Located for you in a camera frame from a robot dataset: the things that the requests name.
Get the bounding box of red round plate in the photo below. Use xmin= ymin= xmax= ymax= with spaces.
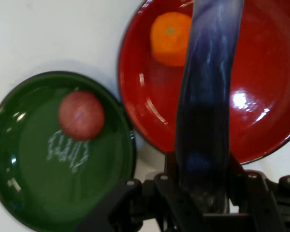
xmin=117 ymin=0 xmax=290 ymax=165

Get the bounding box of orange toy fruit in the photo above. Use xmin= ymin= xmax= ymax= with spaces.
xmin=150 ymin=12 xmax=193 ymax=67

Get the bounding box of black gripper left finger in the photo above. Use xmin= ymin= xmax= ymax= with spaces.
xmin=72 ymin=153 xmax=204 ymax=232

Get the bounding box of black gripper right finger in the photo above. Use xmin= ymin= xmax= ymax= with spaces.
xmin=228 ymin=154 xmax=290 ymax=232

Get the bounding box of red toy apple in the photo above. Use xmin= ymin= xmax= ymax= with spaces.
xmin=58 ymin=90 xmax=105 ymax=142

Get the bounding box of purple toy eggplant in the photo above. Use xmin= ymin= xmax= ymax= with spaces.
xmin=175 ymin=0 xmax=245 ymax=215

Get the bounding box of green round plate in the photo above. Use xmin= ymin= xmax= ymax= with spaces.
xmin=0 ymin=71 xmax=137 ymax=232

